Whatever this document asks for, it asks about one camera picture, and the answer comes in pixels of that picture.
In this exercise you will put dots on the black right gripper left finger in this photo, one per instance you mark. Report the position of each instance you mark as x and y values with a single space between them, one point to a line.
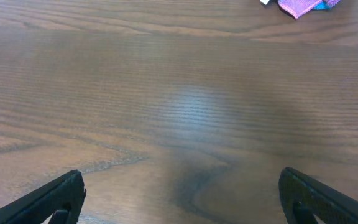
59 201

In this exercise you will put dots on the white cloth label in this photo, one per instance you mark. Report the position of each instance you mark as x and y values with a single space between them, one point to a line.
264 2

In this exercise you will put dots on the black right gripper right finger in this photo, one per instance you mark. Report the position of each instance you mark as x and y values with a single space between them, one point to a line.
304 199

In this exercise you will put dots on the crumpled purple cloth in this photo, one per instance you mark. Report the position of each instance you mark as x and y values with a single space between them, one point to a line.
297 8

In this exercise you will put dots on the blue cloth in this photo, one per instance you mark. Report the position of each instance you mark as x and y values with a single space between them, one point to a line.
322 6

